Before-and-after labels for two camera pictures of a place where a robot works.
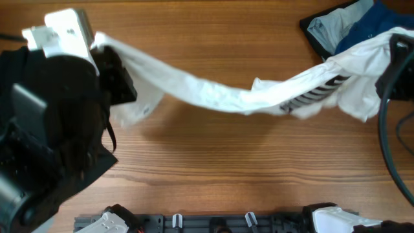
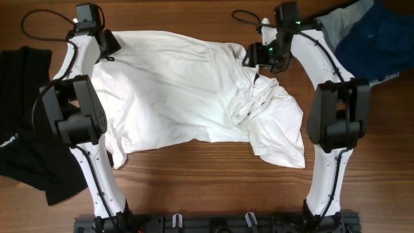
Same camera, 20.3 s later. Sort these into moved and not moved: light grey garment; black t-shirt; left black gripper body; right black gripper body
Moved: right black gripper body; left black gripper body
Not moved: black t-shirt; light grey garment
